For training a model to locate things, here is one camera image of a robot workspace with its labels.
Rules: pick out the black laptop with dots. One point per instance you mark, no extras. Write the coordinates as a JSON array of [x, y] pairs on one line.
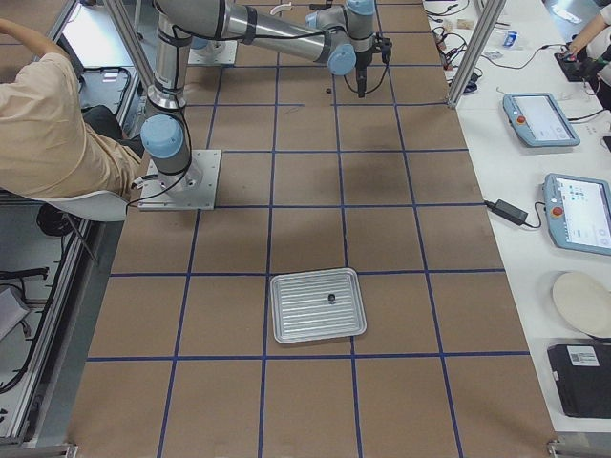
[[582, 376]]

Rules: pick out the lower teach pendant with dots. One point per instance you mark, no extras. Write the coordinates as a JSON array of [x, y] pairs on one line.
[[577, 210]]

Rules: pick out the white chair seat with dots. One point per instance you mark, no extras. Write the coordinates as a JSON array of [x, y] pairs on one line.
[[104, 206]]

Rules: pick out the upper teach pendant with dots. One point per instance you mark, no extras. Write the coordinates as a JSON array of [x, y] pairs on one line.
[[538, 120]]

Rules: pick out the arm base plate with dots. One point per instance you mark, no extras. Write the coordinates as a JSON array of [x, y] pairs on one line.
[[195, 190], [208, 53]]

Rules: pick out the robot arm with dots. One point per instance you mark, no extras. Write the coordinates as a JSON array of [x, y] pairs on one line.
[[234, 84]]

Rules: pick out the ribbed metal tray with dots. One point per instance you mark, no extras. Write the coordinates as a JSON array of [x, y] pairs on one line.
[[301, 312]]

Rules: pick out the person in beige shirt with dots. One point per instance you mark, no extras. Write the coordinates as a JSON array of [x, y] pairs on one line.
[[50, 147]]

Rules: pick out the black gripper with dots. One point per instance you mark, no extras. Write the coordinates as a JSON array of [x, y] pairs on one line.
[[363, 61]]

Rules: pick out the teach pendant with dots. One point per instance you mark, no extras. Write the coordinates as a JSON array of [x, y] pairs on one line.
[[577, 210], [538, 120]]

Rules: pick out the white curved plastic part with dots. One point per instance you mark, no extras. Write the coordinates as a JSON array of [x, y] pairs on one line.
[[281, 8]]

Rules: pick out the black power adapter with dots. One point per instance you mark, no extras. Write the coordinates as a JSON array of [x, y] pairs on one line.
[[507, 211]]

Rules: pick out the white round plate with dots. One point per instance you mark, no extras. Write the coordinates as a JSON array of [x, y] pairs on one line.
[[584, 303]]

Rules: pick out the aluminium frame post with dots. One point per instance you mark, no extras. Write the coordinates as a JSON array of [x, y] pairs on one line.
[[481, 33]]

